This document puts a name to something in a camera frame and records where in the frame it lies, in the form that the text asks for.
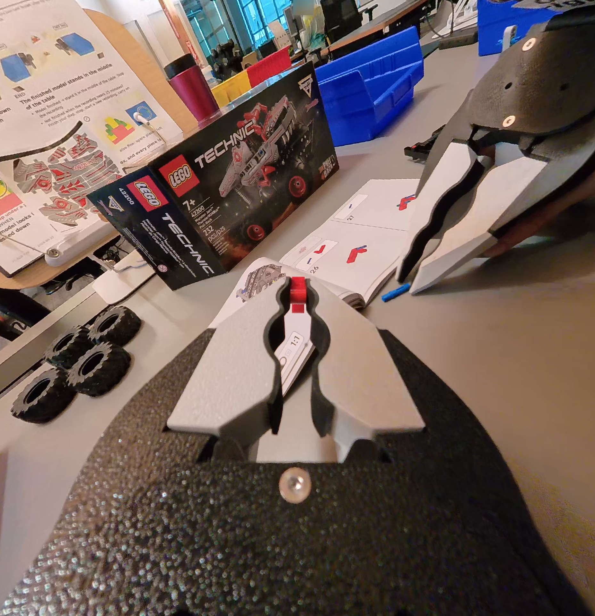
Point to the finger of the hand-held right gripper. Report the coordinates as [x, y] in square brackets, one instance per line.
[463, 163]
[495, 192]

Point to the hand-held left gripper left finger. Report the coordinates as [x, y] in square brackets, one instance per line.
[230, 380]

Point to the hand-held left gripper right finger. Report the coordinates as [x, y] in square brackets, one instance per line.
[369, 385]

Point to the blue toy pin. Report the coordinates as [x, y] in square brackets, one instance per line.
[396, 292]

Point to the red angled toy beam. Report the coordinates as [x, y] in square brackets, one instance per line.
[297, 291]

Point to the grey desk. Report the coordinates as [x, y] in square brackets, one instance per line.
[470, 361]

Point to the person's right hand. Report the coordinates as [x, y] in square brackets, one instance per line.
[543, 216]

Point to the black toy chassis part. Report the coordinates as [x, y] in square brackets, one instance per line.
[420, 147]

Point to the blue storage bin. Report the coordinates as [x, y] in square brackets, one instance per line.
[393, 53]
[490, 29]
[355, 120]

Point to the white instruction booklet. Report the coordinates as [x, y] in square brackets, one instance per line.
[374, 211]

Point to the black toy tire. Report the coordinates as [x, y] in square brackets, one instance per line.
[115, 325]
[42, 397]
[99, 370]
[66, 346]

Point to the white stand base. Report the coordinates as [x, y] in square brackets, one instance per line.
[119, 286]

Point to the background office table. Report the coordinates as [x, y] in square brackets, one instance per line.
[389, 29]

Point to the black toy set box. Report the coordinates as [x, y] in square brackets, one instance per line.
[230, 192]

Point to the white sheet clip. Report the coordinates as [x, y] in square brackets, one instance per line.
[56, 254]

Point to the red storage bin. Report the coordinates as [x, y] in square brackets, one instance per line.
[271, 67]

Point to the grey red sticker sheet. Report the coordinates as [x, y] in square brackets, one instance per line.
[61, 173]

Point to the maroon tumbler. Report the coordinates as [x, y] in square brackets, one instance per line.
[194, 91]

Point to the wooden display board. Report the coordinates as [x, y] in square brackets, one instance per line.
[155, 89]

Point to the white instruction sheet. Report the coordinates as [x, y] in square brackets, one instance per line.
[61, 96]

